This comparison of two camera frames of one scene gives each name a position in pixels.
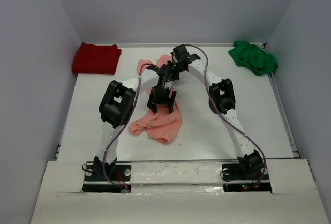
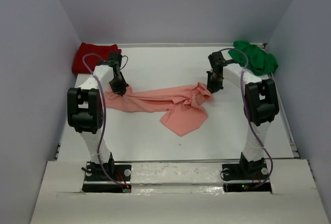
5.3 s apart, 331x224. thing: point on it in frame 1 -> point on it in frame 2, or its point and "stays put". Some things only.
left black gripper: (161, 101) -> (118, 85)
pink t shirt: (164, 127) -> (186, 105)
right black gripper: (160, 71) -> (214, 84)
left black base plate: (121, 182) stays put
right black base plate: (235, 180) stays put
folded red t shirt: (96, 59) stays put
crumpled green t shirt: (260, 62) stays put
